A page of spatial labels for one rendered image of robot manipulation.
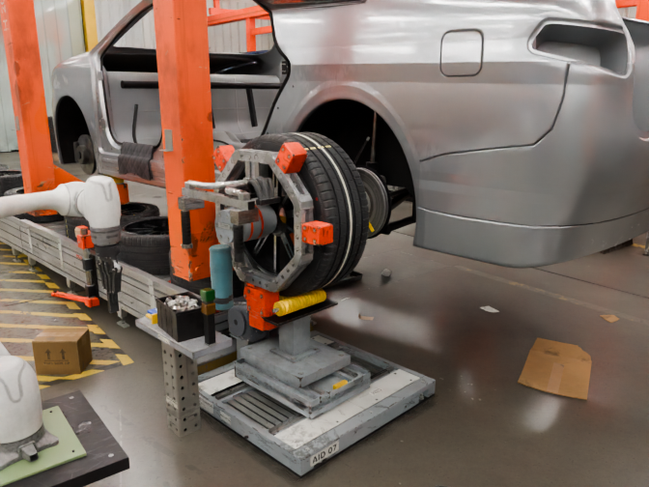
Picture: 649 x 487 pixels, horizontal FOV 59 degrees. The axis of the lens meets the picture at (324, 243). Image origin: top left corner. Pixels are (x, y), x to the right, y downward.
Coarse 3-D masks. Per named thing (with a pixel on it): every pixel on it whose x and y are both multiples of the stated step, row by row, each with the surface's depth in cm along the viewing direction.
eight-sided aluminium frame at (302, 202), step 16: (240, 160) 227; (256, 160) 217; (272, 160) 210; (224, 176) 235; (288, 176) 208; (224, 192) 241; (288, 192) 207; (304, 192) 207; (224, 208) 245; (304, 208) 205; (304, 256) 210; (240, 272) 237; (256, 272) 237; (288, 272) 216; (272, 288) 224
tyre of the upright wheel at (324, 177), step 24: (264, 144) 225; (312, 144) 220; (336, 144) 227; (312, 168) 209; (312, 192) 210; (336, 192) 211; (360, 192) 220; (336, 216) 210; (360, 216) 219; (336, 240) 212; (360, 240) 223; (312, 264) 217; (336, 264) 220; (288, 288) 231; (312, 288) 224
